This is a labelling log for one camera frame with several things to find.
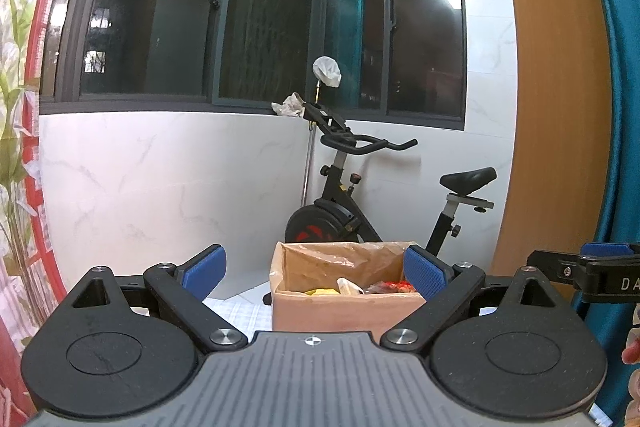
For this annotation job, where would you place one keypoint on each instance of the red floral curtain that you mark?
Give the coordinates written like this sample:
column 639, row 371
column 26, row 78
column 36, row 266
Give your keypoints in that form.
column 20, row 132

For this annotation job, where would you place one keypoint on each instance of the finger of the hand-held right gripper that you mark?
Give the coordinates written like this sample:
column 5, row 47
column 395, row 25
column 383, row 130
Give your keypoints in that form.
column 610, row 250
column 555, row 264

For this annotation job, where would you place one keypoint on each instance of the person's right hand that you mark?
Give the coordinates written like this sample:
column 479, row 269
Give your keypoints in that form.
column 635, row 357

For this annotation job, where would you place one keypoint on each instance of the wooden panel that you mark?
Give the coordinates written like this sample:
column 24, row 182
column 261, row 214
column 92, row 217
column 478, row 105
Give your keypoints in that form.
column 555, row 107

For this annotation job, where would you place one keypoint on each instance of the teal curtain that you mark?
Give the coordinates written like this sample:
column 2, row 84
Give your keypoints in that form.
column 625, row 107

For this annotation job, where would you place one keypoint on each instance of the white cloth on pole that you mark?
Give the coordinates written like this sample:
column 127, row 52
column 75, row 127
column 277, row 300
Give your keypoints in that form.
column 327, row 71

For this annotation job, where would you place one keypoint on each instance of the crumpled white paper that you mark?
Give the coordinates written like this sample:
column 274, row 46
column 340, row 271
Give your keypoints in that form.
column 289, row 106

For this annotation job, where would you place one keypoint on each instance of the brown cardboard box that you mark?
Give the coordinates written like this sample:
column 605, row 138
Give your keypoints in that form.
column 340, row 312

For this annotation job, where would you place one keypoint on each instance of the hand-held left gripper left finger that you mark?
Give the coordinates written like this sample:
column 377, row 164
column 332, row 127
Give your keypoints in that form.
column 205, row 272

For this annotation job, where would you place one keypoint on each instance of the thin metal pole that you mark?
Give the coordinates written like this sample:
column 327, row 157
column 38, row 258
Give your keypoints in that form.
column 310, row 157

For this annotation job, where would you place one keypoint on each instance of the gold snack packet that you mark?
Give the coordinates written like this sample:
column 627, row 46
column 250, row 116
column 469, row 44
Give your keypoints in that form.
column 322, row 292

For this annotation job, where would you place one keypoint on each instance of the white and green snack bag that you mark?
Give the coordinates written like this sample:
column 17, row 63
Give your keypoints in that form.
column 350, row 287

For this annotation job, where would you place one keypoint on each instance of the dark framed window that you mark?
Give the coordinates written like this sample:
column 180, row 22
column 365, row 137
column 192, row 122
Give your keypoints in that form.
column 425, row 32
column 160, row 7

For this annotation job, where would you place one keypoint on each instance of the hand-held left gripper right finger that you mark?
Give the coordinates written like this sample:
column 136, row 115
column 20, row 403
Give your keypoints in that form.
column 425, row 272

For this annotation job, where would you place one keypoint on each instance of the red snack packet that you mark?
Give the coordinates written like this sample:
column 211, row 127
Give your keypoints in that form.
column 390, row 287

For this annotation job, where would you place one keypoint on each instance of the black exercise bike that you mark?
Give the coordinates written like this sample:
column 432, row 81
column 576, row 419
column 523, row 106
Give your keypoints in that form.
column 315, row 219

